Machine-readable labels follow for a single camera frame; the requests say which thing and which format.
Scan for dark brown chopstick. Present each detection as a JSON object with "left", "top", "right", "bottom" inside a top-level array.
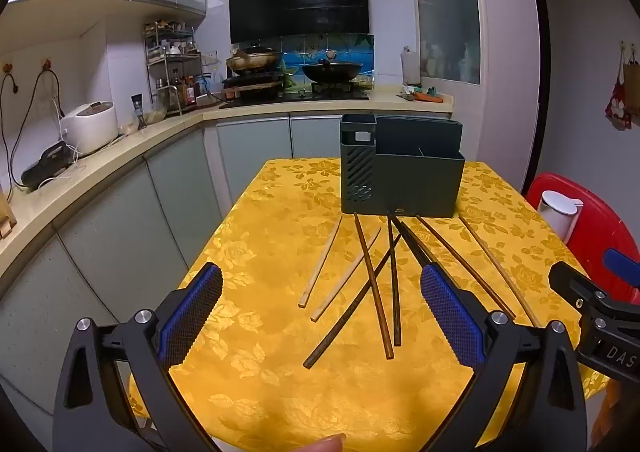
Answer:
[{"left": 387, "top": 216, "right": 401, "bottom": 347}]

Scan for black chopstick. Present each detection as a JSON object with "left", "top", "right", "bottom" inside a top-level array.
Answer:
[{"left": 390, "top": 215, "right": 433, "bottom": 268}]

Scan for reddish brown chopstick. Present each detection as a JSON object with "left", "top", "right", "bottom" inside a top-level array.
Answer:
[{"left": 354, "top": 214, "right": 394, "bottom": 360}]

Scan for light bamboo chopstick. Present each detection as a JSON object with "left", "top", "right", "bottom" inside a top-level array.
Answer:
[{"left": 297, "top": 215, "right": 343, "bottom": 309}]

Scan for brown thin chopstick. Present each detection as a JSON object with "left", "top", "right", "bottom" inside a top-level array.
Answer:
[{"left": 416, "top": 216, "right": 515, "bottom": 319}]

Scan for dark long chopstick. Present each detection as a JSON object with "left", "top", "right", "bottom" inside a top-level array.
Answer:
[{"left": 303, "top": 235, "right": 400, "bottom": 370}]

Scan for light wooden chopstick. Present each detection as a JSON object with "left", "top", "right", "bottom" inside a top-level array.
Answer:
[{"left": 310, "top": 252, "right": 363, "bottom": 322}]

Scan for tan wooden chopstick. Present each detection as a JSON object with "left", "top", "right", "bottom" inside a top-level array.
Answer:
[{"left": 458, "top": 214, "right": 542, "bottom": 328}]

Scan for lower kitchen cabinets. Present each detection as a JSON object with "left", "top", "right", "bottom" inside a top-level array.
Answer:
[{"left": 0, "top": 114, "right": 452, "bottom": 452}]

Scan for person's hand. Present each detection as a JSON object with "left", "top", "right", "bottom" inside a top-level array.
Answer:
[{"left": 292, "top": 434, "right": 346, "bottom": 452}]

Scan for red plastic stool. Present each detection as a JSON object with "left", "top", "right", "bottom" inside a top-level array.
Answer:
[{"left": 525, "top": 172, "right": 639, "bottom": 305}]

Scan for white lidded container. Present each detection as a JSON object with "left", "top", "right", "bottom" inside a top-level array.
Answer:
[{"left": 537, "top": 190, "right": 584, "bottom": 245}]

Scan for yellow floral tablecloth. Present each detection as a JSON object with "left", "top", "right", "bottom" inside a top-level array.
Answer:
[{"left": 127, "top": 156, "right": 612, "bottom": 452}]

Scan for red hanging decoration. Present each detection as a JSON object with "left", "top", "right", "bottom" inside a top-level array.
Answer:
[{"left": 604, "top": 42, "right": 640, "bottom": 130}]

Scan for dark green utensil holder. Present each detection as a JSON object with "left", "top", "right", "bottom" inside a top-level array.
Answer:
[{"left": 340, "top": 114, "right": 465, "bottom": 218}]

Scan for black appliance on counter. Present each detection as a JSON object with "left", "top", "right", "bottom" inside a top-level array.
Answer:
[{"left": 21, "top": 141, "right": 74, "bottom": 191}]

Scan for white rice cooker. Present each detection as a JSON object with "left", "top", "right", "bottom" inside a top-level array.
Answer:
[{"left": 60, "top": 101, "right": 119, "bottom": 157}]

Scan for metal spice rack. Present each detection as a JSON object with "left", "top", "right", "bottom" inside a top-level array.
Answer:
[{"left": 143, "top": 20, "right": 203, "bottom": 116}]

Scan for frying pan on stove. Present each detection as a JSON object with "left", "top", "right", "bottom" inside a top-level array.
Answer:
[{"left": 227, "top": 46, "right": 281, "bottom": 75}]

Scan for white bottle on counter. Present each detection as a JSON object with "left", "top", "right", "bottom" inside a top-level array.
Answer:
[{"left": 400, "top": 46, "right": 421, "bottom": 86}]

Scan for black wok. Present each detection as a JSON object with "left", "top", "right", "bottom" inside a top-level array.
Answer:
[{"left": 302, "top": 59, "right": 362, "bottom": 85}]

